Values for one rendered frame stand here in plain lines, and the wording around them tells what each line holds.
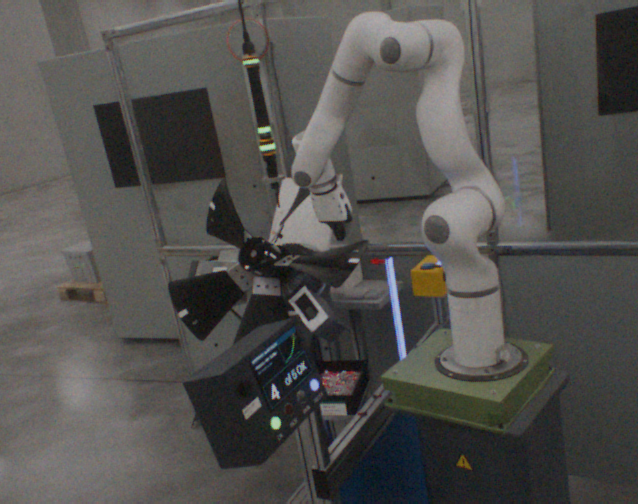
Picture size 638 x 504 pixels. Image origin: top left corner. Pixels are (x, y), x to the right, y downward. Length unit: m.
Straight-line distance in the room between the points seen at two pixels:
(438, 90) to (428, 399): 0.70
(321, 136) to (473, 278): 0.51
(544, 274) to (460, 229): 1.15
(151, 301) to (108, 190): 0.83
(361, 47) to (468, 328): 0.69
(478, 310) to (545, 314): 1.08
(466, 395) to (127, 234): 3.58
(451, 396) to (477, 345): 0.14
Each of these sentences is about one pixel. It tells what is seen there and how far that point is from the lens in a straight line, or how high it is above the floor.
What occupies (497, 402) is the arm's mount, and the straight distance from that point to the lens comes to 1.51.
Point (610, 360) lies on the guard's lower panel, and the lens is 2.67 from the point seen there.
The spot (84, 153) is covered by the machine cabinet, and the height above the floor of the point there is 1.43.
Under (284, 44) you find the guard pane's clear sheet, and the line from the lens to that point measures 2.80.
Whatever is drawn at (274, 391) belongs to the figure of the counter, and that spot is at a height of 1.16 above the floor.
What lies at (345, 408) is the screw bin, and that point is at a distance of 1.89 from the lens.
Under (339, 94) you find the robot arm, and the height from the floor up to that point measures 1.68.
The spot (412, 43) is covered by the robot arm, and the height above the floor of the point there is 1.76.
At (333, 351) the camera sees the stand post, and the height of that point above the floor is 0.70.
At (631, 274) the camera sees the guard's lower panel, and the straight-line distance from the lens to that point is 2.52.
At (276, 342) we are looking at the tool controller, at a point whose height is 1.24.
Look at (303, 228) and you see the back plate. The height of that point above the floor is 1.20.
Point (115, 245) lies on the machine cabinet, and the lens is 4.90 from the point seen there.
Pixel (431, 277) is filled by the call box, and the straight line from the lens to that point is 2.14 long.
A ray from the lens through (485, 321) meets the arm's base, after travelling 1.58.
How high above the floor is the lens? 1.76
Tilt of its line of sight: 16 degrees down
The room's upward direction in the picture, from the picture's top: 10 degrees counter-clockwise
